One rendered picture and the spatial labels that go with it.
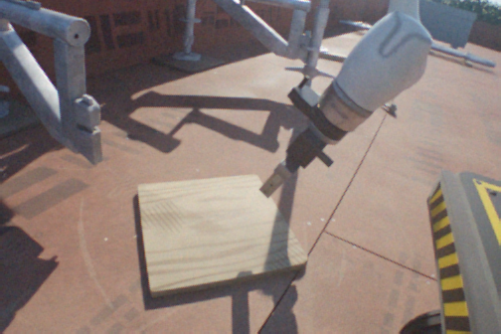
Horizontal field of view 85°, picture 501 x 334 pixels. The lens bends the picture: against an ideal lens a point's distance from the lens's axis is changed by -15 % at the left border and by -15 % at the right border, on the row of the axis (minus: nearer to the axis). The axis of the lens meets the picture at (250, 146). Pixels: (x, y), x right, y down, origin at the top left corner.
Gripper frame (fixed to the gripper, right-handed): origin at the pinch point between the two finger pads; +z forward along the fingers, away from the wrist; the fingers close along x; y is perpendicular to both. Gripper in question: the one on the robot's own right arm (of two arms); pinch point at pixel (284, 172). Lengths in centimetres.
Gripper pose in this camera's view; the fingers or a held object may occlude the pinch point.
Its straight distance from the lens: 67.7
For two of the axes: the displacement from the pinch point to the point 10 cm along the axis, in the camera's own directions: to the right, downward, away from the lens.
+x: 5.0, -3.6, 7.8
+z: -4.8, 6.4, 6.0
